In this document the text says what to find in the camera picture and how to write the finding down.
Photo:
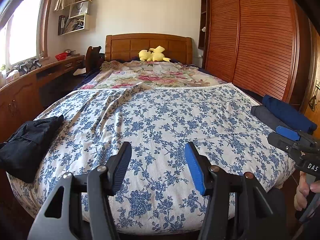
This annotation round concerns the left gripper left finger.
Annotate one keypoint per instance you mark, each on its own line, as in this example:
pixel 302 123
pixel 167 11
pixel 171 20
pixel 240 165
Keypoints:
pixel 78 206

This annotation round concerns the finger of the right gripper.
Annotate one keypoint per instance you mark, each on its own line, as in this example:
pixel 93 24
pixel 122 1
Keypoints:
pixel 288 133

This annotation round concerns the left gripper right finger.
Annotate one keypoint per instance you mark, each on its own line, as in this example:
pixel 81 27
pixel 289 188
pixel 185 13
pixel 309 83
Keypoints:
pixel 238 206

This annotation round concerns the blue jacket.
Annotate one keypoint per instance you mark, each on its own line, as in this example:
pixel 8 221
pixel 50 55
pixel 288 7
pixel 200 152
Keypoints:
pixel 288 115

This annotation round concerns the person's right hand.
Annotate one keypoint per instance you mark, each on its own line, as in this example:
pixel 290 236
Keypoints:
pixel 303 190

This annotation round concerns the grey folded garment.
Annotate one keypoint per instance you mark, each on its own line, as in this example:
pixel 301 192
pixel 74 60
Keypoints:
pixel 266 117

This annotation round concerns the wooden door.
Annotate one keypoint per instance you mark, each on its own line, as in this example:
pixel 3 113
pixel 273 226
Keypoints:
pixel 313 76

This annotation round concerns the blue floral bed sheet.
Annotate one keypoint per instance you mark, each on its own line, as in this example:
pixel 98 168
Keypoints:
pixel 158 195

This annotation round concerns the black garment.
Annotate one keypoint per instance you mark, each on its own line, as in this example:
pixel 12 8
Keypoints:
pixel 23 152

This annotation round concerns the wooden louvered wardrobe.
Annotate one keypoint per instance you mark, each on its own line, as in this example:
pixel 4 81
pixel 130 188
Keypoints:
pixel 262 46

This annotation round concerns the wooden desk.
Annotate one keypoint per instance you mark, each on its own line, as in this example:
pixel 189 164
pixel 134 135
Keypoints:
pixel 20 99

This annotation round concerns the wooden headboard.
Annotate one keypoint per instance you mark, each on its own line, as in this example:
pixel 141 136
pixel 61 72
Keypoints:
pixel 124 47

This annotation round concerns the pink floral blanket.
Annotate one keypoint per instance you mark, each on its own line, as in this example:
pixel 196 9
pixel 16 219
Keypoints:
pixel 115 74

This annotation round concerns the wooden chair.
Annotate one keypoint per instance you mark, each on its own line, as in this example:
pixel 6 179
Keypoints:
pixel 93 59

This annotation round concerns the yellow plush toy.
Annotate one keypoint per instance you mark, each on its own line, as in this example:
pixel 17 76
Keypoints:
pixel 153 54

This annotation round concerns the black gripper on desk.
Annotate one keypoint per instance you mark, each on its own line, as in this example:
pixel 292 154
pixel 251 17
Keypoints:
pixel 25 67

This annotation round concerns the red basket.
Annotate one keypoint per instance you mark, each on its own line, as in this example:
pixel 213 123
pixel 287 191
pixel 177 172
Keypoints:
pixel 61 56

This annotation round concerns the window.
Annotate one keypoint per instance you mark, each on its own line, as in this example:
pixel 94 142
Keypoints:
pixel 23 30

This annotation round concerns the brass door handle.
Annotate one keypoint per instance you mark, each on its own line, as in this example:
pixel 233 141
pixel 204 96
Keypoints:
pixel 313 99

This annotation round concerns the white wall shelf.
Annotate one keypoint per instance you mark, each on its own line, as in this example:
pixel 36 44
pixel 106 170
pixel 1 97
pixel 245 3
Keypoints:
pixel 74 17

